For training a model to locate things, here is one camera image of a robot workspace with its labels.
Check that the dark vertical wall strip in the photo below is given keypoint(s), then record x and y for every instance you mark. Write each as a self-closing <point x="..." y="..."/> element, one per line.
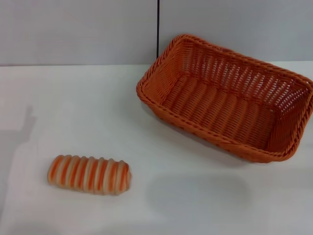
<point x="157" y="29"/>

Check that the orange striped bread roll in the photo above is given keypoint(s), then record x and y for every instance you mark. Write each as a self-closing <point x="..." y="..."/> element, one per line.
<point x="90" y="176"/>

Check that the orange woven plastic basket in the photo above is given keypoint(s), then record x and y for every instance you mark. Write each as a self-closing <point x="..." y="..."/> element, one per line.
<point x="220" y="110"/>

